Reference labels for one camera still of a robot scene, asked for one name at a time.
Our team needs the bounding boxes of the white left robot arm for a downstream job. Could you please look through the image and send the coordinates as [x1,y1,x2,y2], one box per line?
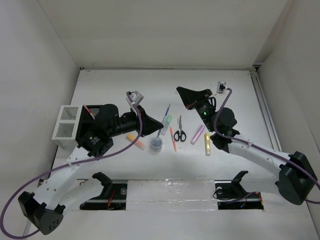
[18,104,163,235]

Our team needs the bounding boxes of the yellow highlighter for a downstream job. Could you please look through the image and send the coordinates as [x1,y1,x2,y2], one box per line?
[204,132,211,156]

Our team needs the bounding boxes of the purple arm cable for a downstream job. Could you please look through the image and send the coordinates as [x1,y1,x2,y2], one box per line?
[0,91,146,238]
[214,87,320,205]

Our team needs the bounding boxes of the black left rest bracket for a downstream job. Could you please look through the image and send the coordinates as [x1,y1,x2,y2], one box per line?
[79,172,128,211]

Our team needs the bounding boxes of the blue ballpoint pen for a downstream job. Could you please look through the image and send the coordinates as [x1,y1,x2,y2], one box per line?
[156,104,171,138]

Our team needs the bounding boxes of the green highlighter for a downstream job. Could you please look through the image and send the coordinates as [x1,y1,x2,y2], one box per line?
[160,115,172,136]

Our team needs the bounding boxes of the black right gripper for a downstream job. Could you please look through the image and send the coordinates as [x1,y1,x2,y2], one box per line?
[177,86,217,133]

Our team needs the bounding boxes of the black desk organizer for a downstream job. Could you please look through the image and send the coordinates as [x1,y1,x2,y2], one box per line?
[74,105,104,150]

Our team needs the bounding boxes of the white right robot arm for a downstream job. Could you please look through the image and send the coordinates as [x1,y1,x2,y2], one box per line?
[176,83,320,205]

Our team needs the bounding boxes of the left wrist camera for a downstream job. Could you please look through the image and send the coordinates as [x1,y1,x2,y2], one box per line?
[126,90,144,107]

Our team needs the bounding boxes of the orange marker pen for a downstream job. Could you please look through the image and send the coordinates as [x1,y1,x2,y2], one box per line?
[169,126,177,152]

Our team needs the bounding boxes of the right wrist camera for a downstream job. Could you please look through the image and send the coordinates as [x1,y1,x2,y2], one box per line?
[216,81,227,94]

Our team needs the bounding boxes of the black handled scissors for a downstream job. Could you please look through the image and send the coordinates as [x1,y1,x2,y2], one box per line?
[173,115,187,142]

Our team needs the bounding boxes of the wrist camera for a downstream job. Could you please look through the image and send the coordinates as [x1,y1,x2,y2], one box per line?
[126,90,144,107]
[216,81,227,94]

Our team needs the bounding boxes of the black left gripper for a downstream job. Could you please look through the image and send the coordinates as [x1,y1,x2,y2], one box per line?
[108,105,163,138]

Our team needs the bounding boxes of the pink red marker pen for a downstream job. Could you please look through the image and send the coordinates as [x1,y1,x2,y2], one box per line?
[83,104,95,120]

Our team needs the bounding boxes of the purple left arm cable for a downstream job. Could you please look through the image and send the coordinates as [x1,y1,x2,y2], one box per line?
[0,91,146,238]

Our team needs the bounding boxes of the white desk organizer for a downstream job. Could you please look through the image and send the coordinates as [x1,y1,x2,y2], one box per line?
[51,105,82,151]

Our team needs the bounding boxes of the orange highlighter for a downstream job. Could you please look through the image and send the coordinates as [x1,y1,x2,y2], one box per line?
[126,133,146,151]

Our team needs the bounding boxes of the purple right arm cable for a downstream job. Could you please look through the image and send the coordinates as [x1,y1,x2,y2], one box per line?
[214,87,320,205]

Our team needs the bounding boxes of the purple highlighter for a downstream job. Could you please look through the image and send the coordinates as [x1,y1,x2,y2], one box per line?
[190,125,205,145]

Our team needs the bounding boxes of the jar of rubber bands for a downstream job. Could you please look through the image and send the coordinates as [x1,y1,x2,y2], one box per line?
[150,137,163,154]

